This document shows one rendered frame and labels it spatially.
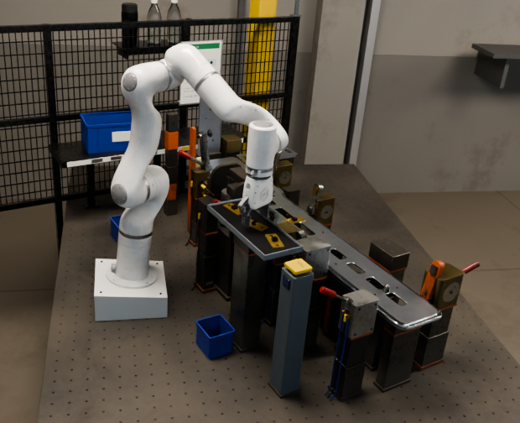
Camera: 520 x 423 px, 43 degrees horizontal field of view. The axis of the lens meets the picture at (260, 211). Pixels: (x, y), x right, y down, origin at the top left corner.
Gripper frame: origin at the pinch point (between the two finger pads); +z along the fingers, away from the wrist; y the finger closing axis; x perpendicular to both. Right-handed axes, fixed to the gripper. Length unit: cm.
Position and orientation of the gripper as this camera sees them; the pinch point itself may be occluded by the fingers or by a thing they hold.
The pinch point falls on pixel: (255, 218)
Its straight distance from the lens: 210.1
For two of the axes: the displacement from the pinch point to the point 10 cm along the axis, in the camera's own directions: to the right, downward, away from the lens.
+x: -7.7, -3.4, 5.4
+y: 6.3, -3.0, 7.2
